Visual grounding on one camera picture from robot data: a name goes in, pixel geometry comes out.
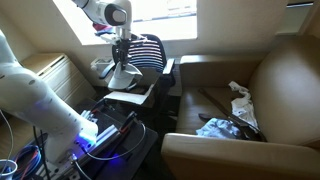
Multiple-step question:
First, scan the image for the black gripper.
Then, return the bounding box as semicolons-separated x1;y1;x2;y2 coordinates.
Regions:
114;38;132;72

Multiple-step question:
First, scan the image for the plain white cloth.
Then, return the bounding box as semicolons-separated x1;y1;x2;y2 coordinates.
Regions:
107;61;144;91

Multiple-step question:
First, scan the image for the blue striped shirt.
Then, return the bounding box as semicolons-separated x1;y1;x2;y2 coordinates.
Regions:
195;117;243;139

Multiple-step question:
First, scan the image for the black slatted office chair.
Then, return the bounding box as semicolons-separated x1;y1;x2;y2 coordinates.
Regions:
99;33;178;121

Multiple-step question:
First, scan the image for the tan leather couch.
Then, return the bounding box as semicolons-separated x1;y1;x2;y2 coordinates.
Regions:
160;33;320;180

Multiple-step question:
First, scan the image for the small white box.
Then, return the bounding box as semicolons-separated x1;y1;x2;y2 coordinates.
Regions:
90;57;116;73

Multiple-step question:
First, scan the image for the open cardboard box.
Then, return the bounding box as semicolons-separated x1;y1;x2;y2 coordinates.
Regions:
103;66;162;108

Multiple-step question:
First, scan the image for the red and blue cap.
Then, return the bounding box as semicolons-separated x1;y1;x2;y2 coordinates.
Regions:
92;22;114;37

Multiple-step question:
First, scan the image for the light wooden cabinet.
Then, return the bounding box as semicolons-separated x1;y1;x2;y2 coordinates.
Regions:
19;52;98;108

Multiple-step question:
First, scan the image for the dark framed window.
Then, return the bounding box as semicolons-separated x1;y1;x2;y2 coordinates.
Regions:
131;0;198;24

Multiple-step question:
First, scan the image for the black robot table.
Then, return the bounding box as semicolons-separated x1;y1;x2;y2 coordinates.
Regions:
33;96;159;180

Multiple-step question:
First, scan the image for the light wooden desk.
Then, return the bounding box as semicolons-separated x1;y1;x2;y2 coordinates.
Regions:
0;113;48;158

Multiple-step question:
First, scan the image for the white printed garment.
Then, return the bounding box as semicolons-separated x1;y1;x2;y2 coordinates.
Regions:
228;80;261;134

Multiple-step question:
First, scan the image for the white paper cup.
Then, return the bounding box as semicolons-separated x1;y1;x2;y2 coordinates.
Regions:
0;159;18;180

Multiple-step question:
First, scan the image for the black clamp red handle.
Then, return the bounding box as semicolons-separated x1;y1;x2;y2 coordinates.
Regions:
118;110;138;135

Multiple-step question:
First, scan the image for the white looped cable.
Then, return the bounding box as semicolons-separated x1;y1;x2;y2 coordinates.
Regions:
71;121;148;180

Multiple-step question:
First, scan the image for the blue coiled cable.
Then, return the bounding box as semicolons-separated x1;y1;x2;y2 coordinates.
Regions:
11;143;44;180

